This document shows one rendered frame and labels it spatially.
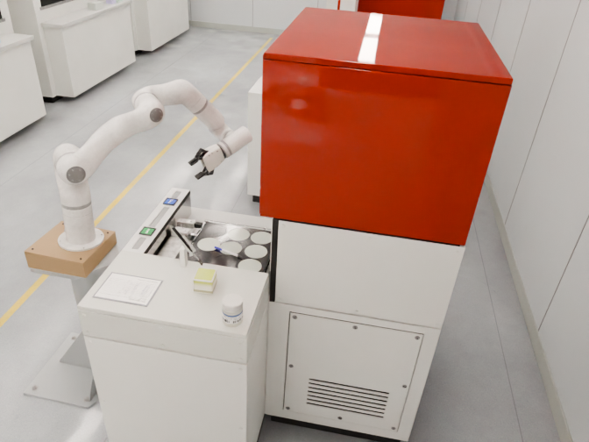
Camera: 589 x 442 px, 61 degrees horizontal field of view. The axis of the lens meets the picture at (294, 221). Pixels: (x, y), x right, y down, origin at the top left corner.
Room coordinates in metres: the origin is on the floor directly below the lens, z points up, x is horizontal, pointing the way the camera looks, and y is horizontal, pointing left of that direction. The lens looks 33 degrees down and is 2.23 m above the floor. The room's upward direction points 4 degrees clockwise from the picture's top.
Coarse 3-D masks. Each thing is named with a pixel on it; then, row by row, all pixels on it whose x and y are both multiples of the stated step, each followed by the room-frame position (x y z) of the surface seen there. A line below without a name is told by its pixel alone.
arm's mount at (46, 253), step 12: (60, 228) 1.87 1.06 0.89; (96, 228) 1.90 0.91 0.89; (48, 240) 1.76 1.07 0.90; (108, 240) 1.82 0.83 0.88; (36, 252) 1.67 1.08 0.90; (48, 252) 1.68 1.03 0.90; (60, 252) 1.69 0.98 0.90; (72, 252) 1.70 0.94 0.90; (84, 252) 1.71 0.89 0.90; (96, 252) 1.73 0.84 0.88; (108, 252) 1.81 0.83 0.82; (36, 264) 1.66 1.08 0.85; (48, 264) 1.65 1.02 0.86; (60, 264) 1.64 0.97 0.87; (72, 264) 1.63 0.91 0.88; (84, 264) 1.64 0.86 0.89; (96, 264) 1.71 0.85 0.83; (84, 276) 1.63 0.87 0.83
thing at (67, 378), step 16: (112, 256) 1.79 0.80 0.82; (48, 272) 1.65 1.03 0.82; (96, 272) 1.69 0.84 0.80; (80, 288) 1.72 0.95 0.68; (80, 336) 1.82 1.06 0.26; (64, 352) 1.92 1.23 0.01; (80, 352) 1.83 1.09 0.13; (48, 368) 1.80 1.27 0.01; (64, 368) 1.81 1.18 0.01; (80, 368) 1.81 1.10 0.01; (32, 384) 1.69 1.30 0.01; (48, 384) 1.70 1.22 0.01; (64, 384) 1.71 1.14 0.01; (80, 384) 1.71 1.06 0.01; (64, 400) 1.61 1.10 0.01; (80, 400) 1.62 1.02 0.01; (96, 400) 1.62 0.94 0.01
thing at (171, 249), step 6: (186, 228) 1.96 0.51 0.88; (168, 240) 1.85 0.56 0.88; (174, 240) 1.85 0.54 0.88; (168, 246) 1.80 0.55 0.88; (174, 246) 1.81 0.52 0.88; (180, 246) 1.81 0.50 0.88; (162, 252) 1.76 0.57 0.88; (168, 252) 1.77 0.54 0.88; (174, 252) 1.77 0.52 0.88; (174, 258) 1.73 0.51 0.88
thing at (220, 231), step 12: (204, 228) 1.94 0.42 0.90; (216, 228) 1.95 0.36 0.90; (228, 228) 1.95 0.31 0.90; (252, 228) 1.97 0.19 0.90; (228, 240) 1.85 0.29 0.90; (240, 240) 1.86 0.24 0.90; (204, 252) 1.76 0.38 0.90; (216, 252) 1.76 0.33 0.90; (240, 252) 1.78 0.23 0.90; (216, 264) 1.68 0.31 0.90; (228, 264) 1.68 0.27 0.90; (264, 264) 1.70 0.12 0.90
